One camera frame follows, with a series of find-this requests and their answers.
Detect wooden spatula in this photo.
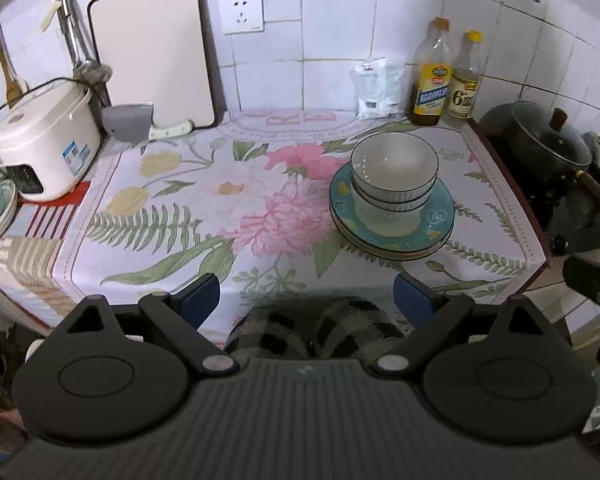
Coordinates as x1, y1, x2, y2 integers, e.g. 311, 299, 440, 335
0, 12, 29, 106

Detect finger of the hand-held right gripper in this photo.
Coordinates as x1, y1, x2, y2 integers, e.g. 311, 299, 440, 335
562, 254, 600, 307

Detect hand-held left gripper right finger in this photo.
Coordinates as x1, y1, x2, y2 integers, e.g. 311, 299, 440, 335
371, 272, 556, 376

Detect floral tablecloth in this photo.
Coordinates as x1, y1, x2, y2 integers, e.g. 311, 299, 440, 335
50, 108, 547, 333

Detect metal ladle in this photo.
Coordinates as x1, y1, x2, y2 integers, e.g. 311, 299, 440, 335
60, 0, 98, 83
67, 0, 113, 83

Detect white pink-patterned plate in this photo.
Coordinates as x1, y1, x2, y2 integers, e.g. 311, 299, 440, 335
332, 217, 453, 257

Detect white rice cooker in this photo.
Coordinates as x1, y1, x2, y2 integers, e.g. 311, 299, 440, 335
0, 77, 102, 202

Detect white bowl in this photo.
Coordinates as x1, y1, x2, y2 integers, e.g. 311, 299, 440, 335
352, 180, 435, 212
351, 135, 439, 196
354, 195, 431, 238

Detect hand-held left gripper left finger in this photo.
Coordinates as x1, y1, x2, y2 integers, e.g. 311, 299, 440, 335
50, 272, 241, 376

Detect striped cloth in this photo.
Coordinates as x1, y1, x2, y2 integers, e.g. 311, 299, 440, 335
0, 180, 92, 333

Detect white plastic bag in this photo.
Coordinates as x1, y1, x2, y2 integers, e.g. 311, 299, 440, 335
351, 57, 406, 120

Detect black gas stove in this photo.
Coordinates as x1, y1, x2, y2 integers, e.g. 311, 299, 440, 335
472, 120, 600, 256

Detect glass pot lid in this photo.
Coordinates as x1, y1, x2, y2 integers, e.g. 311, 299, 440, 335
511, 101, 592, 167

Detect white plastic utensil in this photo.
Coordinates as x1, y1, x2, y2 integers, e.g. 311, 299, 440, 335
40, 0, 63, 32

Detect white cutting board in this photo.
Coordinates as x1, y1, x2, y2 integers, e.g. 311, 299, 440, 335
87, 0, 225, 130

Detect person's checkered fuzzy trousers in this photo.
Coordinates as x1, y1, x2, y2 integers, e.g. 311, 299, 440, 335
224, 297, 407, 361

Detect black pot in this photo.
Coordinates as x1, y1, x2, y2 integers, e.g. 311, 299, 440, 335
479, 101, 600, 206

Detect white wall socket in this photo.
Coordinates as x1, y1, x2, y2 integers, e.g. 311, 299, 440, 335
217, 0, 265, 36

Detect teal fried egg plate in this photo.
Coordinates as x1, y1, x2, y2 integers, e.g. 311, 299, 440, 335
329, 164, 455, 253

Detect clear bottle yellow label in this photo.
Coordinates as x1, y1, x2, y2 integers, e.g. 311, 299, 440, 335
410, 17, 453, 127

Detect clear bottle yellow cap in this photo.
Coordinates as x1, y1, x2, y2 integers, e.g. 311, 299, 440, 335
442, 31, 482, 129

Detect grey cleaver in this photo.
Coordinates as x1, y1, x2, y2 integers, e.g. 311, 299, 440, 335
101, 104, 195, 142

